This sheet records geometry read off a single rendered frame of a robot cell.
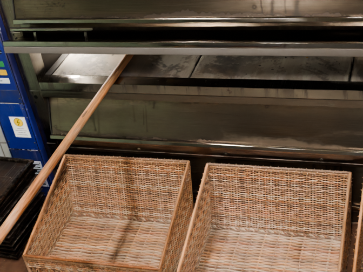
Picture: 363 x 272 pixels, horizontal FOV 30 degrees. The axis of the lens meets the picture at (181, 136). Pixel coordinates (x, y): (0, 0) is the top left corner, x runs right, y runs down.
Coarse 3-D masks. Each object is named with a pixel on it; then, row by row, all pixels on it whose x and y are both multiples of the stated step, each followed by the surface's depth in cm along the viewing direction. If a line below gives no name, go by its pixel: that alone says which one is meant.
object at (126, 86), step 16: (48, 80) 267; (64, 80) 265; (80, 80) 263; (96, 80) 261; (128, 80) 257; (144, 80) 255; (160, 80) 253; (176, 80) 251; (192, 80) 250; (208, 80) 248; (224, 80) 246; (240, 80) 244; (256, 80) 243; (272, 80) 241; (288, 80) 239; (304, 80) 238; (240, 96) 243; (256, 96) 241; (272, 96) 239; (288, 96) 237; (304, 96) 235; (320, 96) 233; (336, 96) 231; (352, 96) 229
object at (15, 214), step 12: (120, 60) 265; (120, 72) 260; (108, 84) 252; (96, 96) 245; (84, 120) 235; (72, 132) 229; (60, 144) 224; (60, 156) 220; (48, 168) 214; (36, 180) 209; (36, 192) 208; (24, 204) 202; (12, 216) 197; (0, 228) 194; (0, 240) 191
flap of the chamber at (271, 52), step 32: (32, 32) 256; (64, 32) 251; (96, 32) 247; (128, 32) 243; (160, 32) 239; (192, 32) 235; (224, 32) 231; (256, 32) 228; (288, 32) 224; (320, 32) 221; (352, 32) 217
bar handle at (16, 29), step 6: (12, 30) 242; (18, 30) 242; (24, 30) 241; (30, 30) 240; (36, 30) 239; (42, 30) 239; (48, 30) 238; (54, 30) 237; (60, 30) 236; (66, 30) 235; (72, 30) 235; (78, 30) 234; (84, 30) 233; (90, 30) 233; (36, 36) 240; (84, 36) 234
